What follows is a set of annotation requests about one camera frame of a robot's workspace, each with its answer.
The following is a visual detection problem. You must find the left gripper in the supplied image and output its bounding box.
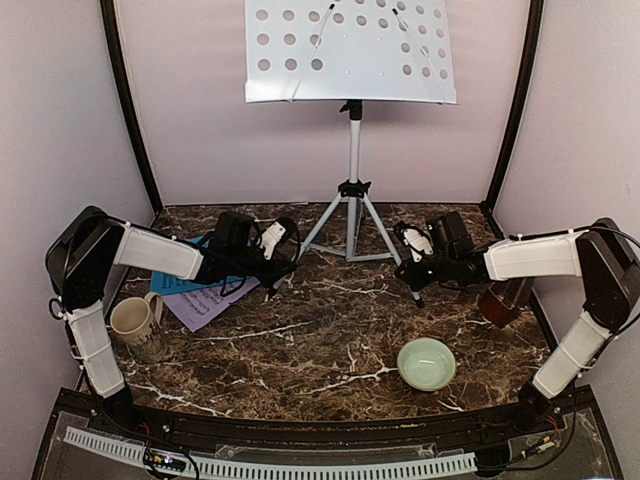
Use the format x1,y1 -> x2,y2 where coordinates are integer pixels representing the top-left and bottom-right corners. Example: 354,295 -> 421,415
226,245 -> 293,289

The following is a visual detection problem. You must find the purple sheet music page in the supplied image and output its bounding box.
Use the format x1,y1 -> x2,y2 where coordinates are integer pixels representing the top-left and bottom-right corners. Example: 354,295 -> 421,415
163,278 -> 260,333

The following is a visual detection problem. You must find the blue sheet music page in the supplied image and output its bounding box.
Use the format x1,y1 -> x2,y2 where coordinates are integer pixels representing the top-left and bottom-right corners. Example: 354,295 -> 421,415
149,234 -> 211,297

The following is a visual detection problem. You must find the grey folding music stand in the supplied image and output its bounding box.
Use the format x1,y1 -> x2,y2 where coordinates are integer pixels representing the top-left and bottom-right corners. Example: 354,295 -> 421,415
244,1 -> 458,263

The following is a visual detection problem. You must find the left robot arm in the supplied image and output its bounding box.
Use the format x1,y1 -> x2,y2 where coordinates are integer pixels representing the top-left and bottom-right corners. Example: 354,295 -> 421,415
45,205 -> 301,399

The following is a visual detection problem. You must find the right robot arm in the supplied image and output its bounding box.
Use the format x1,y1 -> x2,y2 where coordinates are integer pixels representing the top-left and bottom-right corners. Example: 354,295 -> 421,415
393,212 -> 639,434

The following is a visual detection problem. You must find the brown wooden metronome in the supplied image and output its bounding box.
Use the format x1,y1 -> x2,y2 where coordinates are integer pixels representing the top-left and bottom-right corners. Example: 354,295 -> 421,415
478,278 -> 534,328

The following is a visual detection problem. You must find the pale green ceramic bowl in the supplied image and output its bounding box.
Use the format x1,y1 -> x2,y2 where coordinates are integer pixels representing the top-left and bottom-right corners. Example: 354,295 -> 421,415
396,337 -> 457,392

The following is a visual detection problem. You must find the cream printed mug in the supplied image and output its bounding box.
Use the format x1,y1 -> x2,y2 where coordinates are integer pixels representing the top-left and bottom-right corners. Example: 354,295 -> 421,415
109,292 -> 169,364

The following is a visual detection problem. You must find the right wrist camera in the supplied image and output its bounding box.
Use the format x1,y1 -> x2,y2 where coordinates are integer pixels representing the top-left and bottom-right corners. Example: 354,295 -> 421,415
393,221 -> 434,263

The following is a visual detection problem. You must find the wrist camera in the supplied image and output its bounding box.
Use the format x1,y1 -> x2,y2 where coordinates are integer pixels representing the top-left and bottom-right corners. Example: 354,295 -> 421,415
259,217 -> 296,260
393,221 -> 434,263

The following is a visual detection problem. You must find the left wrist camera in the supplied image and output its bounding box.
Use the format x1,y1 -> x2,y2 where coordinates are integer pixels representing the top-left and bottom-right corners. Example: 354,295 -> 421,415
259,217 -> 296,260

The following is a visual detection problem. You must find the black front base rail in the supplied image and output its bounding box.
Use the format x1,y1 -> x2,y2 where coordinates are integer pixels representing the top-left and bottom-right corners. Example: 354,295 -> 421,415
45,387 -> 610,454

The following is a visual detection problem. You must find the grey slotted cable duct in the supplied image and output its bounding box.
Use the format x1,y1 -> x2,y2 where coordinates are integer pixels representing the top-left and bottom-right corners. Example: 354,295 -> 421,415
63,427 -> 477,480

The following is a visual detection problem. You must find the right black frame post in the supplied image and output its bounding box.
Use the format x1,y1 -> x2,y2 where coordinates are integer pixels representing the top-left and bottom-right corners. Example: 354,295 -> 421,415
484,0 -> 545,213

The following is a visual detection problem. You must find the black frame post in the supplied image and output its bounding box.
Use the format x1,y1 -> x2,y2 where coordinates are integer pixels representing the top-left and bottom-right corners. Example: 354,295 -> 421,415
100,0 -> 164,215
484,0 -> 545,213

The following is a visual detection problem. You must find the left black frame post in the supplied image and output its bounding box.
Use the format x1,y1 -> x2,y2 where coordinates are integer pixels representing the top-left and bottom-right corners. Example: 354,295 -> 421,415
100,0 -> 164,215

